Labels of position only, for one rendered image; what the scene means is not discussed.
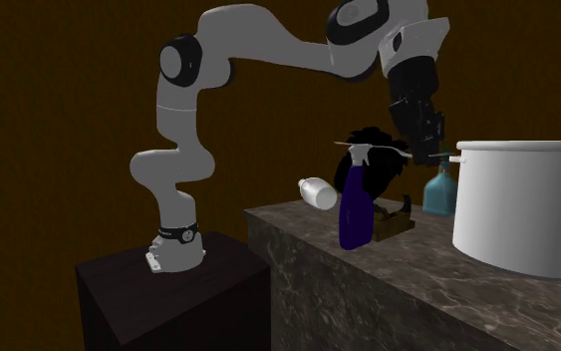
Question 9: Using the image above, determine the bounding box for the silver spoon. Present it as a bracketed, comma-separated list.
[333, 140, 462, 161]

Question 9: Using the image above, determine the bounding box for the black bushy plant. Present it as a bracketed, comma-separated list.
[333, 127, 411, 201]

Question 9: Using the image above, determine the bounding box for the teal glass bottle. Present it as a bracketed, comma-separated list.
[421, 159, 459, 218]

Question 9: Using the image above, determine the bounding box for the brown wooden planter box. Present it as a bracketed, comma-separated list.
[371, 193, 417, 243]

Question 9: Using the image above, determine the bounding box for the blue spray bottle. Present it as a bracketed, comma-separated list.
[338, 144, 377, 252]

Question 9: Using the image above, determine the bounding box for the white bottle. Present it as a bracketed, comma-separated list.
[297, 176, 339, 211]

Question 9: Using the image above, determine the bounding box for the large white pot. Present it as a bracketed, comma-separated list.
[448, 140, 561, 281]

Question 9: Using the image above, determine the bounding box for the dark robot stand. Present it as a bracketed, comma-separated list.
[75, 230, 273, 351]

